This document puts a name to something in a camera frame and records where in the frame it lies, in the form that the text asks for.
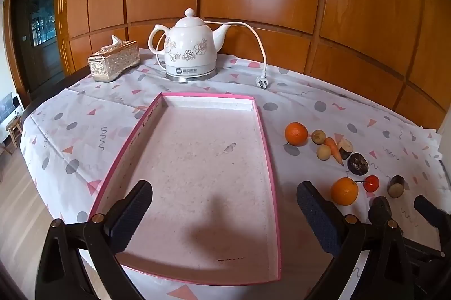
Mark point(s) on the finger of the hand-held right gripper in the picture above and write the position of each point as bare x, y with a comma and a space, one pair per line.
428, 213
379, 210

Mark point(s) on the gold ornate tissue box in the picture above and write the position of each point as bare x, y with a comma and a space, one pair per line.
112, 62

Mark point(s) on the white patterned tablecloth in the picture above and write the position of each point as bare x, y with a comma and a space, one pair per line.
88, 117

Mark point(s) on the white floral ceramic kettle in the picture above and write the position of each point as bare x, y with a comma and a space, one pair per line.
188, 39

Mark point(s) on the small wooden stool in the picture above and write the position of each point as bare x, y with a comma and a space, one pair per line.
14, 126

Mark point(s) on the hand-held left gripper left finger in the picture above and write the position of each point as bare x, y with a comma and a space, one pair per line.
132, 212

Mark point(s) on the silver kettle base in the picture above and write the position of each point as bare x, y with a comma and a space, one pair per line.
190, 78

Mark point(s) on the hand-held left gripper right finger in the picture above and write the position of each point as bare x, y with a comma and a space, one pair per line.
317, 219

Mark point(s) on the red cherry tomato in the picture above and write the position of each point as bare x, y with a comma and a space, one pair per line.
371, 183

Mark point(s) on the carrot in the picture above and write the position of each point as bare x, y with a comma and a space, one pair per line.
333, 148

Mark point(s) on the dark purple round fruit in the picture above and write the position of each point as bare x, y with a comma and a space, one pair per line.
357, 164

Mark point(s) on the cut eggplant piece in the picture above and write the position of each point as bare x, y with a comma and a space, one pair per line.
345, 148
395, 186

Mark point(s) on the orange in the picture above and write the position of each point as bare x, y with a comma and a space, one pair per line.
296, 133
344, 191

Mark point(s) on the pink shallow cardboard box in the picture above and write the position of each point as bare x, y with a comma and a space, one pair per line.
197, 162

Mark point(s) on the white tissue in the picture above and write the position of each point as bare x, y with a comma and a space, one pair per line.
116, 41

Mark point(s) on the small tan potato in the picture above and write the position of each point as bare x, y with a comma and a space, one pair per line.
323, 152
318, 136

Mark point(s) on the dark wooden door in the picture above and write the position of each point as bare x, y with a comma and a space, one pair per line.
38, 39

